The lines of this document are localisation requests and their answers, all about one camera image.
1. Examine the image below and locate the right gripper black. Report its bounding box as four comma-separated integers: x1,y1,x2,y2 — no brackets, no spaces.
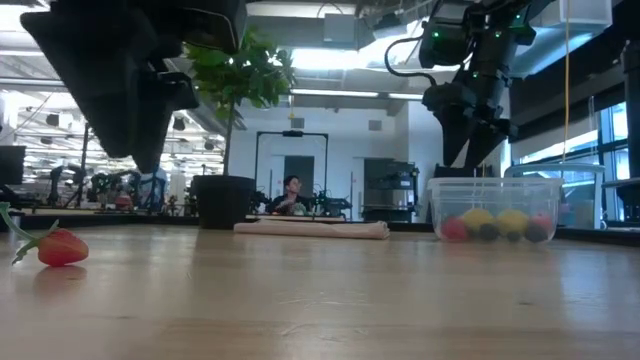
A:
438,83,520,170

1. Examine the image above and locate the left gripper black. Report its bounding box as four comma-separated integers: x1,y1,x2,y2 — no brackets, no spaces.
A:
18,0,201,175

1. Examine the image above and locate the yellow toy lemon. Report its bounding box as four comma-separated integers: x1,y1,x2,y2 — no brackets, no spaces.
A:
494,208,530,235
462,208,495,232

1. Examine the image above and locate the red toy strawberry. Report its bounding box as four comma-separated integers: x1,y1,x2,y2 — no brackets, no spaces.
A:
440,216,470,242

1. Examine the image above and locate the pink toy fruit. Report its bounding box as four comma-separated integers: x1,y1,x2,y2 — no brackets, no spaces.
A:
529,213,555,234

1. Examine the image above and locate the red strawberry with green stem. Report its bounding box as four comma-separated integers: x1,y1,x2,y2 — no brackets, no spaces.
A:
0,202,91,268

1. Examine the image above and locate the clear plastic tupperware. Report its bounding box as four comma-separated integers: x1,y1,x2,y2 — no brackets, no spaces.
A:
427,176,565,246

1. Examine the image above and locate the thin black pole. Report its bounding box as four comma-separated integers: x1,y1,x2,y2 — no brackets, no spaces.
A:
81,124,91,207

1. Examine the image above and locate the person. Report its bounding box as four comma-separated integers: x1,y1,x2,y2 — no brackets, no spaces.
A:
267,174,314,217
138,167,169,211

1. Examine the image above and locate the black cabinet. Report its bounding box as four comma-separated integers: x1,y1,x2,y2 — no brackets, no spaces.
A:
362,157,421,223

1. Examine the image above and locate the black computer monitor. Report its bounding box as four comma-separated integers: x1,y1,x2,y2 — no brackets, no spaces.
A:
0,145,27,187

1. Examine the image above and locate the green plant in black pot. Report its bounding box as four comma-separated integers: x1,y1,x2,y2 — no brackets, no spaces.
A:
185,27,299,230

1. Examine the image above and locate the dark grey door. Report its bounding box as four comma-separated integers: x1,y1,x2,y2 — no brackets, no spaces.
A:
282,155,316,201

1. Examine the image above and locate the black desk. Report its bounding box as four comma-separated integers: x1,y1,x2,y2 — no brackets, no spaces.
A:
601,177,640,226

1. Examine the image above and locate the grey ceiling box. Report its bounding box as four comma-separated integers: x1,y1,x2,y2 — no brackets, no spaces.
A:
322,12,358,44

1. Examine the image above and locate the beige folded cloth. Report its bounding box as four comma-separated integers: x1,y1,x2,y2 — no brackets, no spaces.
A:
233,219,391,241

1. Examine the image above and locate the black aluminium table frame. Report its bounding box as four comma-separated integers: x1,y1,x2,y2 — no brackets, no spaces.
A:
0,212,640,247

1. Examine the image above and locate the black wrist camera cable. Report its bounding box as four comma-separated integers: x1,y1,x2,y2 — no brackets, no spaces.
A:
383,34,440,87

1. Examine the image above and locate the black vertical post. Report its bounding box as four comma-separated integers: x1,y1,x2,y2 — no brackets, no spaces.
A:
621,39,640,180

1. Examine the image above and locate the black metal gantry frame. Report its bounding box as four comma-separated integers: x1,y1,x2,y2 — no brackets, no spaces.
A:
253,129,330,217

